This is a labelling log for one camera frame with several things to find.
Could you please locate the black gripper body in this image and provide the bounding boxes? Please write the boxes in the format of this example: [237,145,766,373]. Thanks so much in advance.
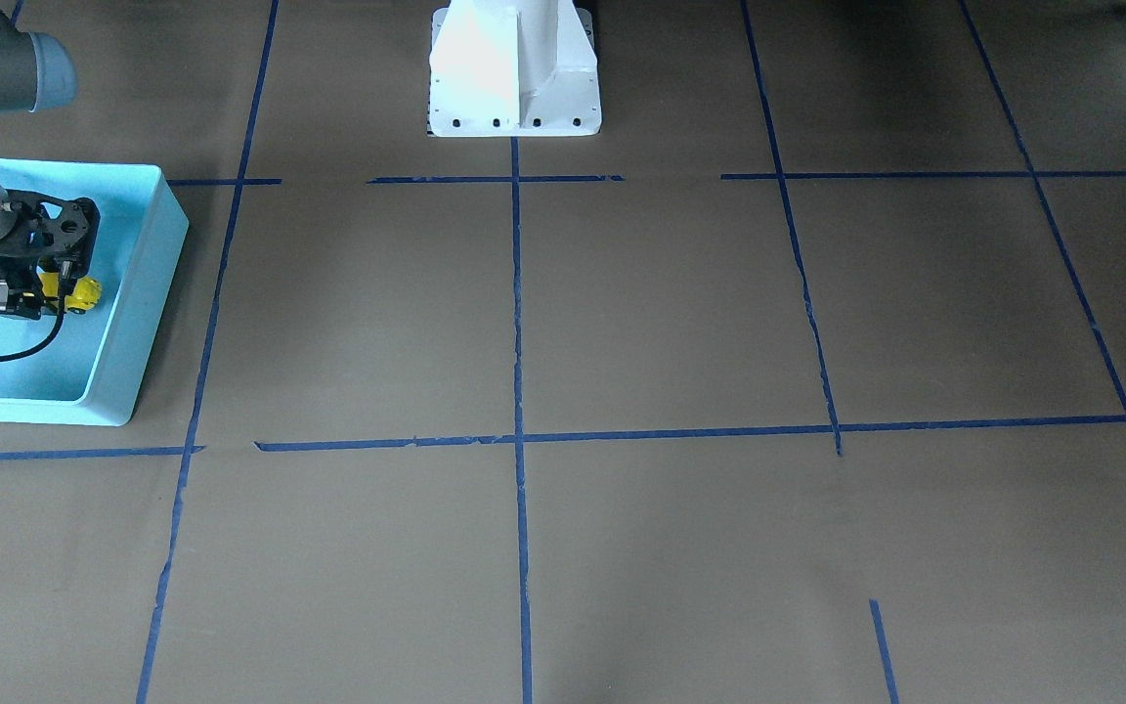
[0,235,46,294]

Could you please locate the yellow beetle toy car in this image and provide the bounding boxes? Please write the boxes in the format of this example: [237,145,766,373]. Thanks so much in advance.
[37,271,102,315]

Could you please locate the light blue plastic bin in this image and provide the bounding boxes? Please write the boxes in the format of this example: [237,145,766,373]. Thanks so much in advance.
[0,157,189,426]

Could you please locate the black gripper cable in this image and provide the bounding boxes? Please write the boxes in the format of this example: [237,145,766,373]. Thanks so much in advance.
[0,256,71,365]

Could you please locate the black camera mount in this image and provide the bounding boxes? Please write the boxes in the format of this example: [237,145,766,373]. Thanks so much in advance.
[3,189,100,280]

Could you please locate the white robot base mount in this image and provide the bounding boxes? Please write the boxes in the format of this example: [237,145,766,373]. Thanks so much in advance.
[426,1,604,139]

